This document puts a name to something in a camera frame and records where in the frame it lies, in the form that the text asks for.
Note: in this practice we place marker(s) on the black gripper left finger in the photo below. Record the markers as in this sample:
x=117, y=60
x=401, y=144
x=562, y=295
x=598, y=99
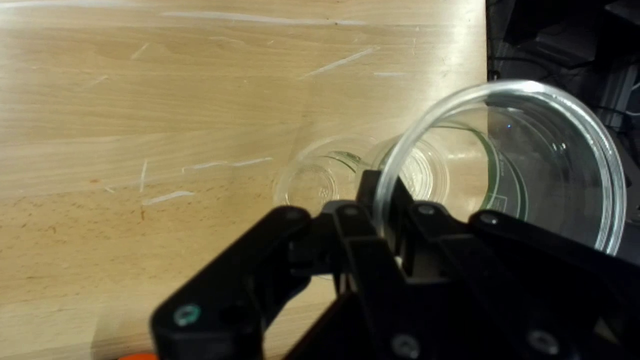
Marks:
x=360, y=260

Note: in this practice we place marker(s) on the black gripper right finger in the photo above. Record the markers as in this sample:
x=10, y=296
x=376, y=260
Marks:
x=493, y=281

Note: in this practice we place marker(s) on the orange black tape measure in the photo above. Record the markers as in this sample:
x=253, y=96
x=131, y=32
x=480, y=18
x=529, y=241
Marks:
x=137, y=356

